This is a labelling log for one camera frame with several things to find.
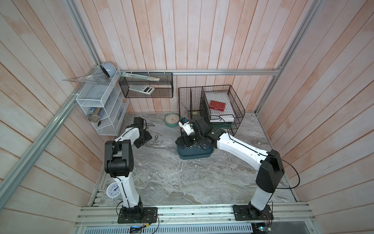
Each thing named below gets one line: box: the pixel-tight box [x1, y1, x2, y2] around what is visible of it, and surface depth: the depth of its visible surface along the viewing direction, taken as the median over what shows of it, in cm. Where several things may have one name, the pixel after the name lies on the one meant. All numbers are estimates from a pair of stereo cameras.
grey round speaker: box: [100, 61, 117, 78], surface depth 85 cm
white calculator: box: [128, 85, 155, 95], surface depth 100 cm
